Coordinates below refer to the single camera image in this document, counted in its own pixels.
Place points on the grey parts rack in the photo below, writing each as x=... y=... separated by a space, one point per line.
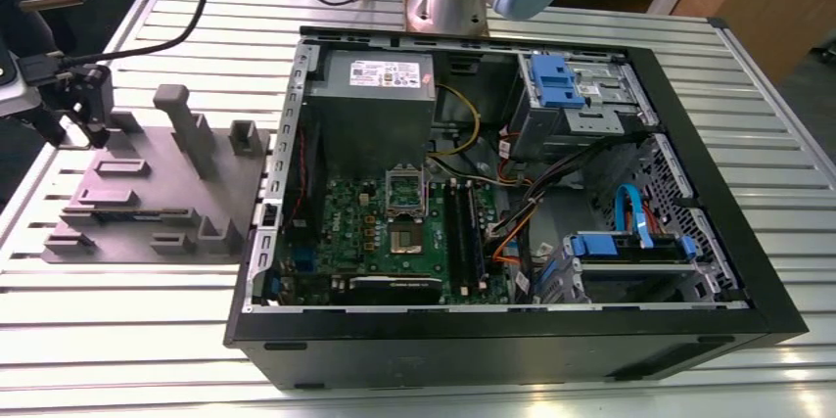
x=196 y=222

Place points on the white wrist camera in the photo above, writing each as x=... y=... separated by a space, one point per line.
x=16 y=100

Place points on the RAM stick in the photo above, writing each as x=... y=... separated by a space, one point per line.
x=131 y=216
x=476 y=237

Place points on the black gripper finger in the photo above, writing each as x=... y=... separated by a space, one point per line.
x=48 y=126
x=95 y=105

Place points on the black graphics card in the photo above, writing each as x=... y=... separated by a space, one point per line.
x=392 y=288

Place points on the thin metal locking lever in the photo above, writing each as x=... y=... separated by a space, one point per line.
x=428 y=202

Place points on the blue plastic drive latch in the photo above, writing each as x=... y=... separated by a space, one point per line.
x=559 y=80

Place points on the black PC case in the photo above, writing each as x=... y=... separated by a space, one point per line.
x=458 y=339

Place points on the grey power supply unit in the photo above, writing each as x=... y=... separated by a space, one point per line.
x=366 y=119

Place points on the green motherboard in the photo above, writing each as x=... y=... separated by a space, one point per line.
x=352 y=242

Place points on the metal drive cage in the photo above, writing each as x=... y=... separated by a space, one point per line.
x=600 y=124

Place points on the CPU socket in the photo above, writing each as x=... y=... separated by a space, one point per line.
x=408 y=239

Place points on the black RAM slot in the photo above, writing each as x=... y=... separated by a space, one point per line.
x=470 y=237
x=455 y=237
x=462 y=237

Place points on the metal disk bay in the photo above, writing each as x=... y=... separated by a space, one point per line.
x=640 y=267

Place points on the blue VGA port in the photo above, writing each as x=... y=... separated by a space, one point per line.
x=274 y=288

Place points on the hard disk in blue carrier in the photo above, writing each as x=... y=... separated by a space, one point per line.
x=598 y=244

